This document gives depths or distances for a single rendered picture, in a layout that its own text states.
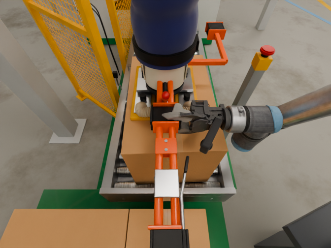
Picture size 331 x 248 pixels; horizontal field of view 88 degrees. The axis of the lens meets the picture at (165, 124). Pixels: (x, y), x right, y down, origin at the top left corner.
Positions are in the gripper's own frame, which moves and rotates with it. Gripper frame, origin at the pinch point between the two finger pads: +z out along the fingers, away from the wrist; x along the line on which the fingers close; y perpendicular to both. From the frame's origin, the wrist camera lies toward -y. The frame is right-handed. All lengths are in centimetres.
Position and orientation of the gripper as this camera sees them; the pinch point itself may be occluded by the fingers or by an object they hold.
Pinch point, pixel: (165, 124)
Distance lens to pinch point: 55.6
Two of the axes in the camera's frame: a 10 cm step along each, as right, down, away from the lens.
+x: 0.1, -5.5, -8.3
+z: -10.0, -0.1, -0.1
